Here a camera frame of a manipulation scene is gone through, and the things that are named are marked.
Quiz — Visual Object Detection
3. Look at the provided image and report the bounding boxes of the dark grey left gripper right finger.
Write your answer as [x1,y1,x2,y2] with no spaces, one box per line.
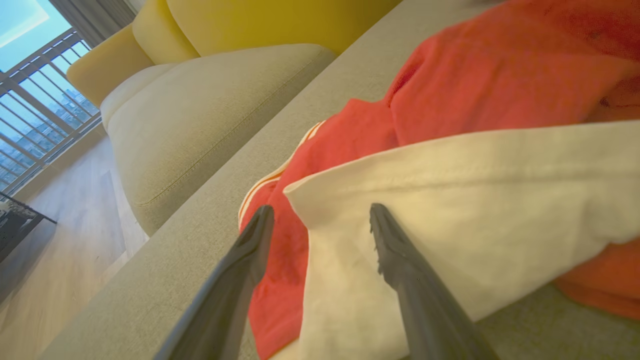
[369,202,501,360]

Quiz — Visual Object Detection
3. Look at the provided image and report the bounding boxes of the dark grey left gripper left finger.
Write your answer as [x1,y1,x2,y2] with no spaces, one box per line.
[152,204,275,360]

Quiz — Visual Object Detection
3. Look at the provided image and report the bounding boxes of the red basketball jersey white sleeves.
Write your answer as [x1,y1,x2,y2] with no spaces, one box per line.
[238,0,640,360]

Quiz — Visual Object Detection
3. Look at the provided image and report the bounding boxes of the beige sofa seat cushion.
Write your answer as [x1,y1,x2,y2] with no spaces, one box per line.
[106,43,337,237]
[99,62,177,118]

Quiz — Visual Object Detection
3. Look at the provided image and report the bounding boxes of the low coffee table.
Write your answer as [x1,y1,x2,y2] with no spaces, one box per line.
[0,192,58,264]

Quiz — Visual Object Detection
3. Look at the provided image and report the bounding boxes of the grey balcony railing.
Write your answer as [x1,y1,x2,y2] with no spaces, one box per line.
[0,27,104,199]

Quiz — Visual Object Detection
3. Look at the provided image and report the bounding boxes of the yellow sofa armrest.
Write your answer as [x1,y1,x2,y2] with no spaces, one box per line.
[66,24,157,109]

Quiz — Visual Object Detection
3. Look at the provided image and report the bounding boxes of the yellow sofa back cushion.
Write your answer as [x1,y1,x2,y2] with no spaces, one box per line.
[165,0,403,57]
[131,0,202,66]

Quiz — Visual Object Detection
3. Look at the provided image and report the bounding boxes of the grey window curtain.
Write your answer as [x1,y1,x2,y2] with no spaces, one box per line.
[49,0,137,49]

